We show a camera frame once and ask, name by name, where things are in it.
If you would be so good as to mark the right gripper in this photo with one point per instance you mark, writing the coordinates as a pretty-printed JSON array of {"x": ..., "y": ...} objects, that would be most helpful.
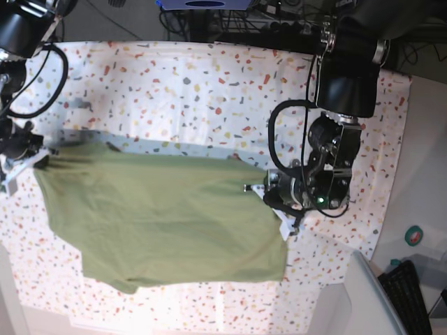
[{"x": 19, "y": 142}]

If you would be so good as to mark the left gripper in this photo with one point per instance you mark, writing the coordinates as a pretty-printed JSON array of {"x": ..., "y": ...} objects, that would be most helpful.
[{"x": 285, "y": 193}]

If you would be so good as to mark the green t-shirt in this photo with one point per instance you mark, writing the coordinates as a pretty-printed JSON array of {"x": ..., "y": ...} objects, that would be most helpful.
[{"x": 142, "y": 221}]

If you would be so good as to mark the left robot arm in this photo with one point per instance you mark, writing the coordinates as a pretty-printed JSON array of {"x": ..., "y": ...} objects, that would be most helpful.
[{"x": 347, "y": 65}]

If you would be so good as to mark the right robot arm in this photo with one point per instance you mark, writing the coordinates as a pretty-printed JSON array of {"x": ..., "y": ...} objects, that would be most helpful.
[{"x": 26, "y": 30}]

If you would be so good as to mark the green tape roll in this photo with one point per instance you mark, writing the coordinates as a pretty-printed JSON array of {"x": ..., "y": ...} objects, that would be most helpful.
[{"x": 413, "y": 235}]

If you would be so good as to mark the grey plastic bin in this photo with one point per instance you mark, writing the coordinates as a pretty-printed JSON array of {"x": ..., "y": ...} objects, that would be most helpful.
[{"x": 371, "y": 309}]

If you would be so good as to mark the black keyboard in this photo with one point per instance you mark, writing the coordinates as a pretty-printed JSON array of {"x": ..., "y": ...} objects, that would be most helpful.
[{"x": 402, "y": 287}]

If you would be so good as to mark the blue box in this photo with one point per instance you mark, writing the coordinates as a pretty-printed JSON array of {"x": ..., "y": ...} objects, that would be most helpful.
[{"x": 205, "y": 4}]

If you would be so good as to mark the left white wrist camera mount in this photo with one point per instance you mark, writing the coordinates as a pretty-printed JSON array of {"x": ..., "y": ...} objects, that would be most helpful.
[{"x": 290, "y": 222}]

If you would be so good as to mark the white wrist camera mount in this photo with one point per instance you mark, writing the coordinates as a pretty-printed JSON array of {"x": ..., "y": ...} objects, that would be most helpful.
[
  {"x": 12, "y": 169},
  {"x": 290, "y": 222}
]

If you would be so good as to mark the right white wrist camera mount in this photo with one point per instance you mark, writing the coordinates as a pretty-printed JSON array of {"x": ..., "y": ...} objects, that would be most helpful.
[{"x": 12, "y": 169}]

